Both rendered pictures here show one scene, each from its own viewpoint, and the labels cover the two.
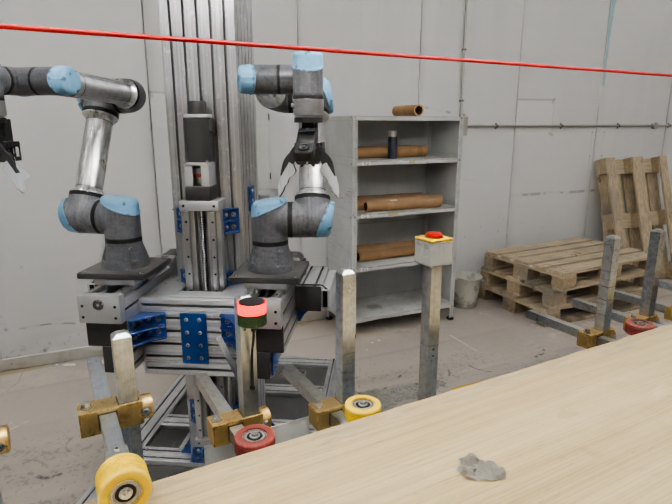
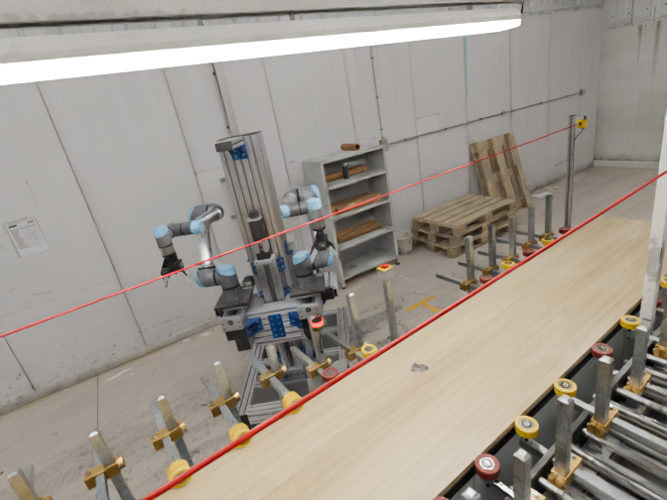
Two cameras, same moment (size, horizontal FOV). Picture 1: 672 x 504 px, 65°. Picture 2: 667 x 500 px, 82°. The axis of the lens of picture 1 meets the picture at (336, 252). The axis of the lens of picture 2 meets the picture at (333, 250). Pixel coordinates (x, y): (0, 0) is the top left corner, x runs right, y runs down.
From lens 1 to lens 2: 89 cm
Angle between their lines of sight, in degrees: 8
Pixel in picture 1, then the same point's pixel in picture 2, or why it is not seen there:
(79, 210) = (206, 277)
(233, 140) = (274, 224)
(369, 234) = (340, 223)
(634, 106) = (488, 104)
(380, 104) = (333, 144)
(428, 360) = (391, 318)
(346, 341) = (355, 322)
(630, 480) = (473, 360)
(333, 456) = (363, 374)
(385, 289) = (356, 253)
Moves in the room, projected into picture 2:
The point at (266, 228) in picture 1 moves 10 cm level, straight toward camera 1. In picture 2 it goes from (302, 269) to (305, 275)
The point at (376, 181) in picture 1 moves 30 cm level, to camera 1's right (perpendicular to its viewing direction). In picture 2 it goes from (338, 191) to (362, 187)
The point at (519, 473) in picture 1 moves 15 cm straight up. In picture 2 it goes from (433, 366) to (431, 339)
